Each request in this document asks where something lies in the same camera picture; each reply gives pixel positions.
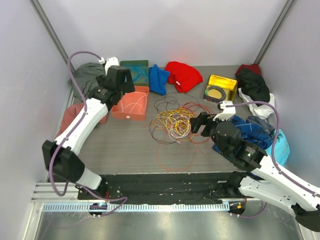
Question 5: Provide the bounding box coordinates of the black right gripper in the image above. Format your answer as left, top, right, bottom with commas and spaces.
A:
189, 111, 230, 156

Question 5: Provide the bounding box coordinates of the white wire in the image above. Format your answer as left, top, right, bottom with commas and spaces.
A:
118, 91, 148, 115
164, 112, 196, 145

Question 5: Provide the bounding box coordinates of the blue wire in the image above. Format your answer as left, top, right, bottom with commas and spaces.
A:
124, 63, 150, 83

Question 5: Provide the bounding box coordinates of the yellow wire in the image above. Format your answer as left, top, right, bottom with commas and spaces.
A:
151, 107, 197, 141

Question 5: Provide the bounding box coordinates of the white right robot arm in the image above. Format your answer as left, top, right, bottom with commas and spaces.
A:
189, 112, 320, 232

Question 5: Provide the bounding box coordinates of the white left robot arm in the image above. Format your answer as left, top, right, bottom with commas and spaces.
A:
42, 65, 135, 200

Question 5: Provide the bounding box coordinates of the orange plastic tray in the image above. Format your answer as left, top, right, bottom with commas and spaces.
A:
111, 86, 149, 121

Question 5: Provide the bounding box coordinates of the green plastic tray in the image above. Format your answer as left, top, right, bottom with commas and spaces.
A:
120, 60, 149, 87

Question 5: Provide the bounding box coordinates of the royal blue cloth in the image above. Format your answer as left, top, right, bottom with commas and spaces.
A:
148, 64, 170, 96

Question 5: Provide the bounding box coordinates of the gold tin box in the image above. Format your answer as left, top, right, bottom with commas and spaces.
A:
203, 74, 238, 104

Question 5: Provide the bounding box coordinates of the grey cloth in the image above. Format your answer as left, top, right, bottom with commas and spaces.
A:
73, 62, 106, 99

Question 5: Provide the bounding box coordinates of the blue plaid cloth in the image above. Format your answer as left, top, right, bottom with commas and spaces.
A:
211, 115, 276, 161

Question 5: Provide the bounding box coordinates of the white cloth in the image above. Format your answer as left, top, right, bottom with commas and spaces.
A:
238, 88, 275, 120

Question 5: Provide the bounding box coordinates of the salmon pink cloth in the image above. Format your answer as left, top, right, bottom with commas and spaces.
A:
54, 102, 109, 140

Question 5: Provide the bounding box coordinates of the black cloth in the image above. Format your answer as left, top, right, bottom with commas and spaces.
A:
236, 68, 271, 103

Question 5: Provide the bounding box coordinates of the dark red cloth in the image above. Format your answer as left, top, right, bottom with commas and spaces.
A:
235, 63, 262, 76

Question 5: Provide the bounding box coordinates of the cyan cloth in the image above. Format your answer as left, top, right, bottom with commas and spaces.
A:
274, 129, 290, 167

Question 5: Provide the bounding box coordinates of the orange wire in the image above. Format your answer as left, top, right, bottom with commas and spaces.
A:
142, 109, 201, 172

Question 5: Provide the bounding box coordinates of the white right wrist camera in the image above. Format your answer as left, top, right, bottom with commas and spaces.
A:
213, 100, 236, 121

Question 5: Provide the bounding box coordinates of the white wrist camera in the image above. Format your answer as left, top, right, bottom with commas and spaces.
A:
213, 100, 236, 121
98, 57, 120, 75

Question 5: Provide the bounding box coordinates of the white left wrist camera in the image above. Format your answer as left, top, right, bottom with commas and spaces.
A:
98, 57, 120, 75

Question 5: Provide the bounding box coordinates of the white slotted cable duct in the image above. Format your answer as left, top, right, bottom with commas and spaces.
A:
42, 201, 230, 213

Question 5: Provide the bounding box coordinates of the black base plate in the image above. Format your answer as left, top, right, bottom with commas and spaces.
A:
77, 171, 251, 205

